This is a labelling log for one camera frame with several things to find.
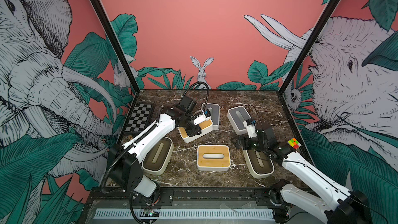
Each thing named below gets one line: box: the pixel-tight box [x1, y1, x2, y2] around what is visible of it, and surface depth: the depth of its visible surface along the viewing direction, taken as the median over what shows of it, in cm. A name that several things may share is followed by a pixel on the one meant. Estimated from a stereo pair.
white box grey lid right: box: [226, 105, 252, 136], surface depth 103 cm
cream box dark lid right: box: [242, 148, 275, 179], surface depth 81 cm
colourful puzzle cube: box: [287, 137, 302, 150], surface depth 90 cm
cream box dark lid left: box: [141, 136, 175, 176], surface depth 83 cm
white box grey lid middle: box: [201, 103, 220, 131], surface depth 106 cm
